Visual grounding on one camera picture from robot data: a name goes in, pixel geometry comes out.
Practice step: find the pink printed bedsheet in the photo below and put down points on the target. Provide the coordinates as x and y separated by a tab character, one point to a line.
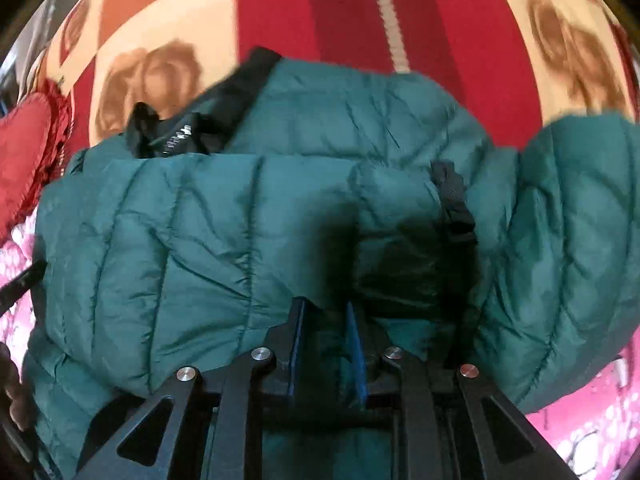
590	430

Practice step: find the person's left hand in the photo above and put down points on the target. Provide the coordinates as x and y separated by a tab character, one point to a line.
12	395

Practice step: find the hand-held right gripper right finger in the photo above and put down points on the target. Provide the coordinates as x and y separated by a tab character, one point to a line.
357	360

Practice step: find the green puffer jacket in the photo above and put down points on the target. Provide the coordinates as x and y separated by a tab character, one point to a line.
200	240

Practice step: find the rose printed blanket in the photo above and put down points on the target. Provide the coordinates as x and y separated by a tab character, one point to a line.
280	10

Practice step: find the red heart pillow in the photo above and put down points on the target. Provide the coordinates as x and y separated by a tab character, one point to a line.
22	160

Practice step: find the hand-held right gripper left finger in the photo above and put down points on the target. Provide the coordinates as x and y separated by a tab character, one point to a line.
296	345

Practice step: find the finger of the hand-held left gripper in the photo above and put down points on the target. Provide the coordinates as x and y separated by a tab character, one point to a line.
22	282

